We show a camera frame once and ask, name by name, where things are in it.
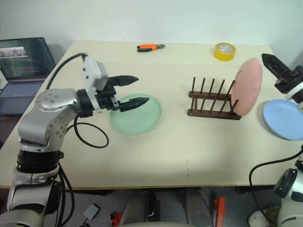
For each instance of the yellow tape roll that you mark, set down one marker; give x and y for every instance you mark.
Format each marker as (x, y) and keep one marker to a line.
(223, 55)

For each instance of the open grey laptop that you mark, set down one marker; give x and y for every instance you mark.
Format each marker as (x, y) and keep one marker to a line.
(23, 59)

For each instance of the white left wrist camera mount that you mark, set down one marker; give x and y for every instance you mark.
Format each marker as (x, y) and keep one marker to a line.
(92, 71)

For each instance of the grey rounded shape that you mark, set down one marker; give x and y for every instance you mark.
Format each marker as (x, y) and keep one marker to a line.
(197, 208)
(135, 208)

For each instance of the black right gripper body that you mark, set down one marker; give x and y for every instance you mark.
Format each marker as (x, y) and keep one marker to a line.
(290, 81)

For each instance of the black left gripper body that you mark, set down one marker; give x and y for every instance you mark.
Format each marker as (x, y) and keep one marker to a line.
(107, 100)

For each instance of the small red floor object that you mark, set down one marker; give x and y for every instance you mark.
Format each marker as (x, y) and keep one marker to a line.
(115, 217)

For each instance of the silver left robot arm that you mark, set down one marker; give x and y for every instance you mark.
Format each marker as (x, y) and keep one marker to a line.
(45, 118)

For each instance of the grey foot pedal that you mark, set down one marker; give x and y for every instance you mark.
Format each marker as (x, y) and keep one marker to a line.
(92, 211)

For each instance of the orange black pliers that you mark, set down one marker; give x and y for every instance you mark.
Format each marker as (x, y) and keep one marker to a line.
(148, 47)

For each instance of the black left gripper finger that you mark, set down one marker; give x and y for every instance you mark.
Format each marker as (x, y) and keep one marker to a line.
(124, 80)
(135, 102)

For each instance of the orange metal post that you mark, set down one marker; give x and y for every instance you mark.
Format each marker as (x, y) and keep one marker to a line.
(220, 212)

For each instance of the white round floor object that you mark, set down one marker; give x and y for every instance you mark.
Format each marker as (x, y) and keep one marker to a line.
(258, 217)

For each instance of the wooden dish rack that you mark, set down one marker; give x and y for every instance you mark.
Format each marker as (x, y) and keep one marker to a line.
(213, 114)

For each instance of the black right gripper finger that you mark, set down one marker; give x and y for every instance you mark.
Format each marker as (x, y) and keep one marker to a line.
(277, 73)
(275, 62)

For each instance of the black table frame bar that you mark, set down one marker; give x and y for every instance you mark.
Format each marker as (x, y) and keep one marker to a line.
(242, 190)

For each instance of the green plastic plate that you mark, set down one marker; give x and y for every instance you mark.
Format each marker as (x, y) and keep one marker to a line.
(139, 120)

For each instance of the red plastic plate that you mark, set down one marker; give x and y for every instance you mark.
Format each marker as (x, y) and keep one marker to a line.
(247, 87)

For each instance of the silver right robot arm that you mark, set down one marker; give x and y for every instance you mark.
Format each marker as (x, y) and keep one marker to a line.
(294, 189)

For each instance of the blue plastic plate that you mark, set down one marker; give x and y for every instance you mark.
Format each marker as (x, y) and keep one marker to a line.
(281, 120)

